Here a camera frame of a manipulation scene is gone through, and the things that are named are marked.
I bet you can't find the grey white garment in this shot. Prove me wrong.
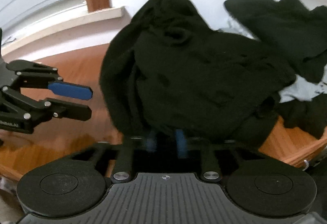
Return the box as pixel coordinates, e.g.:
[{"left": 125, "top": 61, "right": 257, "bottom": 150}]
[{"left": 218, "top": 18, "right": 326, "bottom": 103}]

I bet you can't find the black clothes pile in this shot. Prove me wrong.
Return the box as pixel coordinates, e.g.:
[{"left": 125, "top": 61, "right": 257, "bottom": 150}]
[{"left": 224, "top": 0, "right": 326, "bottom": 139}]

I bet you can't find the black garment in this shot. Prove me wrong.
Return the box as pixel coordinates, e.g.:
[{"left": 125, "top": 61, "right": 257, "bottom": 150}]
[{"left": 99, "top": 0, "right": 295, "bottom": 148}]

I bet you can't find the beige window sill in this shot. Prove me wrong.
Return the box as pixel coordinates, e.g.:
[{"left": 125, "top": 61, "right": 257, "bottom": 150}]
[{"left": 2, "top": 5, "right": 125, "bottom": 57}]

